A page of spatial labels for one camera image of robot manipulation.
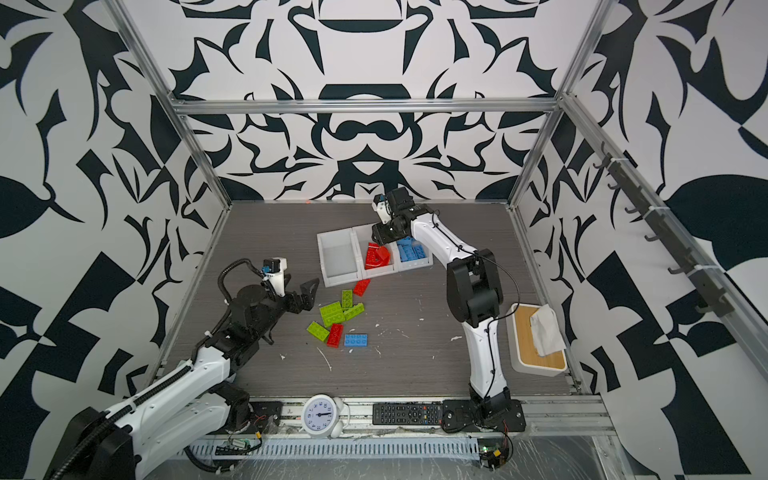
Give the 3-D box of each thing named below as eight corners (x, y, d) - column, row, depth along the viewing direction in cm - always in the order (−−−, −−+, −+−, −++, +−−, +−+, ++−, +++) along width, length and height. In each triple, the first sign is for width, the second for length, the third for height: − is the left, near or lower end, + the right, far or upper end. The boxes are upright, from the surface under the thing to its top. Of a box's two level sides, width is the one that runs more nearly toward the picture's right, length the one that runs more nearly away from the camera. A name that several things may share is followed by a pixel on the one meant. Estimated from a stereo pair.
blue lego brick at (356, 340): (344, 346, 88) (343, 343, 86) (345, 337, 89) (344, 334, 88) (368, 346, 88) (367, 343, 86) (368, 337, 89) (368, 334, 88)
